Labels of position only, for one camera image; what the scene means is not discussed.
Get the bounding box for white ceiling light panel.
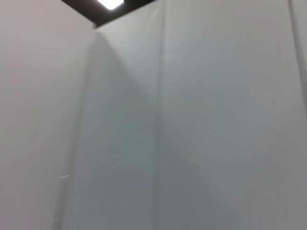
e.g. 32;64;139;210
97;0;125;11

